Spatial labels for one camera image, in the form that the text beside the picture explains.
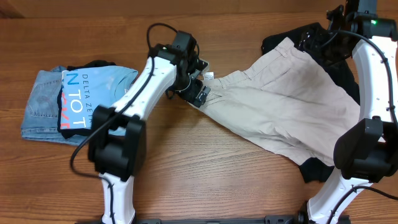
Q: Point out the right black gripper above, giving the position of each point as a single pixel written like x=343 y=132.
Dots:
x=318 y=41

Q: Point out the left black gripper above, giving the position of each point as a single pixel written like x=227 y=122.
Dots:
x=191 y=94

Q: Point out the beige khaki shorts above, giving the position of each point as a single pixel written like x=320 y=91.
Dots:
x=285 y=103

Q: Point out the folded light blue t-shirt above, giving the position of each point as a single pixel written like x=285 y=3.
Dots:
x=93 y=93

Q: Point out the folded blue denim jeans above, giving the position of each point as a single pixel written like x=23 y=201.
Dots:
x=41 y=113

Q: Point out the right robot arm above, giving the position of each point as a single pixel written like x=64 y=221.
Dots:
x=367 y=152

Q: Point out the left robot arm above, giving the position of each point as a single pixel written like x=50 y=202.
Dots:
x=118 y=147

